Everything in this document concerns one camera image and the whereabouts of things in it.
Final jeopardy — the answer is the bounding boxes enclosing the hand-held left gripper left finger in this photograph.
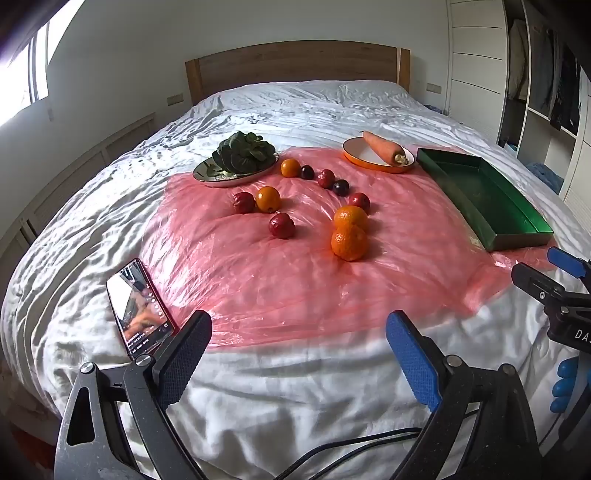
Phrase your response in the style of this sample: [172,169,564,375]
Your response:
[54,310,213,480]

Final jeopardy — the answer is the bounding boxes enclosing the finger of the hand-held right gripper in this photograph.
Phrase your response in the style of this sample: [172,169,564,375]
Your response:
[546,246,591,280]
[511,261,591,320]

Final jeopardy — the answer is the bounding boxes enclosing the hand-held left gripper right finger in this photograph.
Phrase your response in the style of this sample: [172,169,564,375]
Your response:
[385,310,541,480]

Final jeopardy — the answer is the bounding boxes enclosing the green metal tray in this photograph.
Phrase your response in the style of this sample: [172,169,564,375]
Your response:
[416,148,554,252]

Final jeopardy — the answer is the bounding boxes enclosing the large orange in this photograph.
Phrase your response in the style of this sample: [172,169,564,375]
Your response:
[331,224,369,262]
[334,205,369,232]

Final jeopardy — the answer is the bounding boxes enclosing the person's right hand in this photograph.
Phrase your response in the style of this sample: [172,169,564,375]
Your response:
[551,357,581,413]

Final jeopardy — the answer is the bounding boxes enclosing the smartphone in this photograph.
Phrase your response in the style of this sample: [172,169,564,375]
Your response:
[106,258,176,361]

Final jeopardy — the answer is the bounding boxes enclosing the blue fluffy cloth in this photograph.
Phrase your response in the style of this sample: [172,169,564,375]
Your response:
[526,161,566,195]

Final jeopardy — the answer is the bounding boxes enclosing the pink plastic sheet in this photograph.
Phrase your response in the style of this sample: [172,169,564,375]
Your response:
[141,145,561,354]

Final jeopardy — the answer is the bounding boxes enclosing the white bed sheet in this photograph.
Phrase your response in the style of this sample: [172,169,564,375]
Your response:
[0,79,591,480]

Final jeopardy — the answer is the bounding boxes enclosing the silver plate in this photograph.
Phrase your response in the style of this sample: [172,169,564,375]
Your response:
[192,154,280,188]

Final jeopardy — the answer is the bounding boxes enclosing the row of hanging clothes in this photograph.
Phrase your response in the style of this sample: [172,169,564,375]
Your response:
[508,18,583,134]

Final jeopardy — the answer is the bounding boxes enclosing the carrot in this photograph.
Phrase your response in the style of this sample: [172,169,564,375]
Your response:
[362,130,415,167]

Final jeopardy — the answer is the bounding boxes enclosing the orange rimmed white plate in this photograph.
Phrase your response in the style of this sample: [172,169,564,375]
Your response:
[342,137,416,174]

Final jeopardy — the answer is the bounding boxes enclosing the white panelled low cabinet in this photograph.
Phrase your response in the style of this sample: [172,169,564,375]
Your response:
[0,113,156,259]

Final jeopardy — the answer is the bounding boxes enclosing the green bok choy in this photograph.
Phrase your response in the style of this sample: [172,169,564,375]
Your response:
[211,131,277,172]

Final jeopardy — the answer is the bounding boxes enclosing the white wardrobe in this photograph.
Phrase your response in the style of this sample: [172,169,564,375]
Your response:
[445,0,591,217]

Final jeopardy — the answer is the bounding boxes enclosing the wooden headboard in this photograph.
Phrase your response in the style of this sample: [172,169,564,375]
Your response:
[185,41,411,106]

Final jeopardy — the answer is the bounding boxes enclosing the window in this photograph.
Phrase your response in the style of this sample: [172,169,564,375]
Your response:
[0,18,49,126]

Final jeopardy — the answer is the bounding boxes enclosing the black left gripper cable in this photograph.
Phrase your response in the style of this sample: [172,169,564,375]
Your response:
[259,427,423,480]

